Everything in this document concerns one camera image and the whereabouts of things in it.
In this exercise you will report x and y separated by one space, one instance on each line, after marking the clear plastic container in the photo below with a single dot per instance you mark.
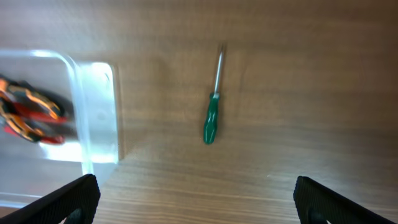
85 89

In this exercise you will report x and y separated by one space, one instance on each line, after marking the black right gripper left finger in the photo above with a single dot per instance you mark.
75 202

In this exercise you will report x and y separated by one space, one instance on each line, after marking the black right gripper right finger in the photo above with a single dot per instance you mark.
316 203

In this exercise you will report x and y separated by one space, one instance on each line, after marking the orange black needle-nose pliers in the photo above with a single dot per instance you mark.
23 92

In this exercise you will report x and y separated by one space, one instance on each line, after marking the red handle snips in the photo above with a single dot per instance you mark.
18 120

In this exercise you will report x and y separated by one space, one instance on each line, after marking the green handle screwdriver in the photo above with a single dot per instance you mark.
211 122

